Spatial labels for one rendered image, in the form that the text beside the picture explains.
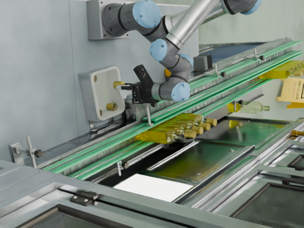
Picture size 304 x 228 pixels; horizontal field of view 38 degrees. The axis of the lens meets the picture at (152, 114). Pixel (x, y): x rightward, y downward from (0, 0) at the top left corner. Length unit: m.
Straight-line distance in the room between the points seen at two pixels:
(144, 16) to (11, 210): 1.08
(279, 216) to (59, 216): 0.89
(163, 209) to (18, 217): 0.33
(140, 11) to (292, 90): 3.72
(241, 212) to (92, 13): 1.07
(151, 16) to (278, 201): 0.90
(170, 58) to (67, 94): 0.53
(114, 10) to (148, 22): 0.18
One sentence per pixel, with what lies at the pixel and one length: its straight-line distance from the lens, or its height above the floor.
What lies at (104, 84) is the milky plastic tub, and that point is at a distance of 2.11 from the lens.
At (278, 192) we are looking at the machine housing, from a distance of 1.81.
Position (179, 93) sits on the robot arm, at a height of 1.26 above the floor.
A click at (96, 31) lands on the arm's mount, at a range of 2.04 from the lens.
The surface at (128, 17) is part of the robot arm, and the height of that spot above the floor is 0.99.
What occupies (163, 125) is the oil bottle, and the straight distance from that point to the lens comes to 2.09.
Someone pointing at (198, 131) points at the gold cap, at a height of 1.16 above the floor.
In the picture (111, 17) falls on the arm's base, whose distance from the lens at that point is 1.99.
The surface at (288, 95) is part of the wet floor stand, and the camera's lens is 5.40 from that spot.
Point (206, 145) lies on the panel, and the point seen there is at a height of 1.10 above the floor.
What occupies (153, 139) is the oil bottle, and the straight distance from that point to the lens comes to 2.05.
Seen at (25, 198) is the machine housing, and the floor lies 1.43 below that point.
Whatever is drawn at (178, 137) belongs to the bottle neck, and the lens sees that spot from 1.97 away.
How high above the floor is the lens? 2.31
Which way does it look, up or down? 41 degrees down
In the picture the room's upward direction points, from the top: 95 degrees clockwise
